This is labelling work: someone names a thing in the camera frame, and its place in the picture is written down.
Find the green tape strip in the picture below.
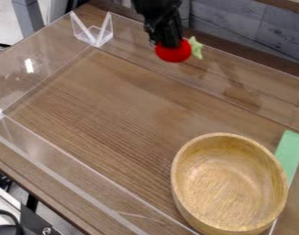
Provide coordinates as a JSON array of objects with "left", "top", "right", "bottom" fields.
[{"left": 275, "top": 130, "right": 299, "bottom": 184}]

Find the red plush fruit green stem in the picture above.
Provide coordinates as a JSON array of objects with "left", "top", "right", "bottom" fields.
[{"left": 154, "top": 36, "right": 206, "bottom": 64}]

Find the black metal bracket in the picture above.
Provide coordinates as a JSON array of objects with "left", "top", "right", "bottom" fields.
[{"left": 20, "top": 206, "right": 63, "bottom": 235}]

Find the wooden bowl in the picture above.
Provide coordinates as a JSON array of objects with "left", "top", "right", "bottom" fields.
[{"left": 171, "top": 132, "right": 289, "bottom": 235}]

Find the clear acrylic enclosure wall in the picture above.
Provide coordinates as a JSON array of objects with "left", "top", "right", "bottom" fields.
[{"left": 0, "top": 7, "right": 299, "bottom": 235}]

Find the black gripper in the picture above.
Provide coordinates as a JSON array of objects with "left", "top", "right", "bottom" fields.
[{"left": 131, "top": 0, "right": 183, "bottom": 49}]

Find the black cable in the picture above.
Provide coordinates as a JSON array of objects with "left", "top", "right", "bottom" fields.
[{"left": 0, "top": 209, "right": 35, "bottom": 235}]

